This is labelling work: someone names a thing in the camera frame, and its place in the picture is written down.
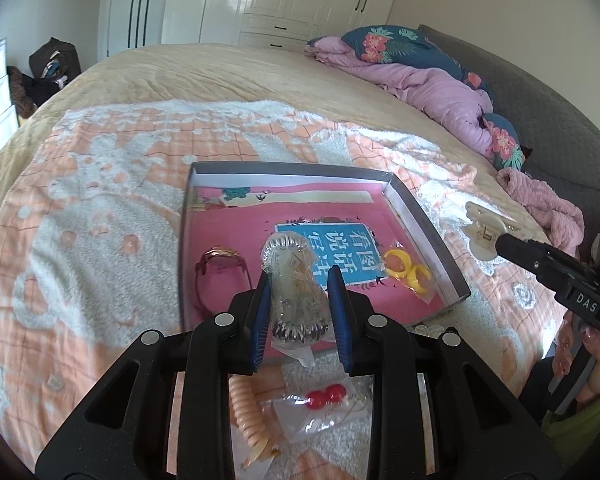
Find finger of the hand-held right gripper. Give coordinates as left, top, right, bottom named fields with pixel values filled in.
left=495, top=234, right=598, bottom=295

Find white door with black stripes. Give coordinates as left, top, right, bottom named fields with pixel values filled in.
left=97, top=0, right=168, bottom=63

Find bagged yellow rings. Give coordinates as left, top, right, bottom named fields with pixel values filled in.
left=382, top=247, right=433, bottom=303

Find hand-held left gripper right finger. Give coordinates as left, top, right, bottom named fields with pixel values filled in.
left=327, top=266, right=566, bottom=480

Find clear bag of silver beads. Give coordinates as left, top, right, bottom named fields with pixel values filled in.
left=260, top=229, right=331, bottom=367

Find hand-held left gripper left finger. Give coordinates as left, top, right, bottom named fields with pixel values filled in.
left=36, top=272, right=273, bottom=480

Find beige bed sheet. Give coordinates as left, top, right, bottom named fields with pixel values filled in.
left=0, top=42, right=556, bottom=241

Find cream hair claw clip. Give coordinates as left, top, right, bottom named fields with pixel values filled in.
left=462, top=201, right=523, bottom=261

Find person's right hand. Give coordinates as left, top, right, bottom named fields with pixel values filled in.
left=555, top=317, right=600, bottom=403

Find grey padded headboard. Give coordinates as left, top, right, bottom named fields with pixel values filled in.
left=417, top=24, right=600, bottom=211

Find pink-lined grey cardboard box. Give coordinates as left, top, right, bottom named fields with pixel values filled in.
left=178, top=161, right=472, bottom=363

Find clear bag with red beads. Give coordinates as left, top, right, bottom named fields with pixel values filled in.
left=270, top=382, right=376, bottom=441

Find dark red hair clip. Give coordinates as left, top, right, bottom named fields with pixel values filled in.
left=195, top=246, right=255, bottom=313

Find dark floral pillow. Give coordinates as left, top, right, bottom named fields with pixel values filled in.
left=480, top=112, right=527, bottom=172
left=341, top=25, right=486, bottom=96

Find pink fuzzy blanket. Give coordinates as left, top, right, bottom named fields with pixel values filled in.
left=497, top=167, right=586, bottom=257

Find pink quilt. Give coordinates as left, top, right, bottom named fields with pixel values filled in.
left=304, top=36, right=496, bottom=158

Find green cloth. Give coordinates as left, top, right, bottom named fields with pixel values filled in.
left=540, top=375, right=600, bottom=480

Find clear bag of pearl beads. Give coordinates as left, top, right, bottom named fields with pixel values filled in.
left=412, top=324, right=461, bottom=338

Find dark brown bag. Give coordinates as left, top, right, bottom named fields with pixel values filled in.
left=28, top=37, right=83, bottom=81

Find orange spiral hair tie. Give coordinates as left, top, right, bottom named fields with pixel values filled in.
left=228, top=372, right=276, bottom=461

